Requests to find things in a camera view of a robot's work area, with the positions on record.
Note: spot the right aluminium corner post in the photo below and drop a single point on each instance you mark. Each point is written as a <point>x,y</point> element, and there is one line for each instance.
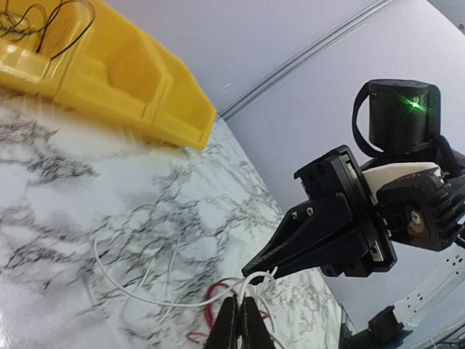
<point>293,63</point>

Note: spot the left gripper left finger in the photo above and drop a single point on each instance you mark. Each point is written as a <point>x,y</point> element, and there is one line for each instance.
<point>225,331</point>

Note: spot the aluminium front frame rail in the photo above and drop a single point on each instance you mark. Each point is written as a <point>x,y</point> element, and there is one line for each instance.
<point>414,307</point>

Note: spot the middle yellow bin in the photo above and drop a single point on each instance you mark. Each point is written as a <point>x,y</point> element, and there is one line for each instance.
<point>115,73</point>

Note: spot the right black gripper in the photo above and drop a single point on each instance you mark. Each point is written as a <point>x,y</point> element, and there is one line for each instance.
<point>337,230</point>

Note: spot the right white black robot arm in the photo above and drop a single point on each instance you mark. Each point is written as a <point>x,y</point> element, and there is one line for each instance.
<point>404,126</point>

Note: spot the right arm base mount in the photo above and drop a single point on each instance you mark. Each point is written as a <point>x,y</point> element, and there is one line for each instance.
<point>384,331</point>

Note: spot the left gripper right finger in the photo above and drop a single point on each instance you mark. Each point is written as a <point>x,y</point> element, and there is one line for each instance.
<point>253,331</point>

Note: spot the left yellow bin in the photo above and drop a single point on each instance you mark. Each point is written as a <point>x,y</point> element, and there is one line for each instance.
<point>38,40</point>

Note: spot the right yellow bin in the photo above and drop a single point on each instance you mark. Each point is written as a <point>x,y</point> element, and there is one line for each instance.
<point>185,115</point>

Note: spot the yellow bin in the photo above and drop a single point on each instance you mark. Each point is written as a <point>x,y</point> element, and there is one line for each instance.
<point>38,40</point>
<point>115,73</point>
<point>185,115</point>

